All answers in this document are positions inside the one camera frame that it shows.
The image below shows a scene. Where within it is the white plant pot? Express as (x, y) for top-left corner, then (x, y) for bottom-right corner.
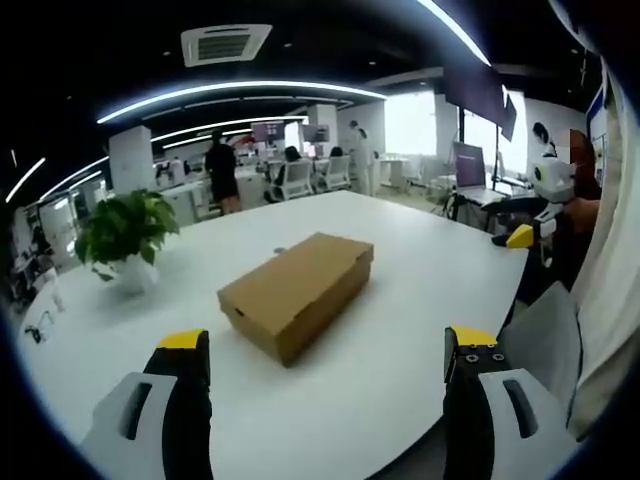
(112, 253), (160, 294)

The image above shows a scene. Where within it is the open laptop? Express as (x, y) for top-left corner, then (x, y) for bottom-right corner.
(452, 141), (516, 206)

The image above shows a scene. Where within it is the person's white clothing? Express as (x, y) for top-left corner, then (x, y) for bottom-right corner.
(567, 54), (640, 441)

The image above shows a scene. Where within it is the grey chair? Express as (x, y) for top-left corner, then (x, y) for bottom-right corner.
(497, 280), (584, 416)

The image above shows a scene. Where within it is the brown cardboard shoe box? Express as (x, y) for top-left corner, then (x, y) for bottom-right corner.
(216, 231), (376, 370)

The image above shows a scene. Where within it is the white office chair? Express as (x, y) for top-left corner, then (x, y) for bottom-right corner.
(319, 154), (353, 193)
(279, 159), (315, 200)

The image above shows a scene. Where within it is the green potted plant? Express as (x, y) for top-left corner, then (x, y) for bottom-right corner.
(74, 188), (181, 282)

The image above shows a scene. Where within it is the hanging dark display screen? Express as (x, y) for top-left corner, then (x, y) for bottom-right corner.
(442, 63), (518, 142)

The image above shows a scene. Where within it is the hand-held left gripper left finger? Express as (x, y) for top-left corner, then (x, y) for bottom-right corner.
(79, 328), (215, 480)

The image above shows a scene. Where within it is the ceiling air conditioner vent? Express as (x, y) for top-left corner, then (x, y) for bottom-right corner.
(180, 23), (274, 68)

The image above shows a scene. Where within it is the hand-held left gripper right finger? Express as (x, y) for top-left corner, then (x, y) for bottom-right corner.
(442, 325), (581, 480)

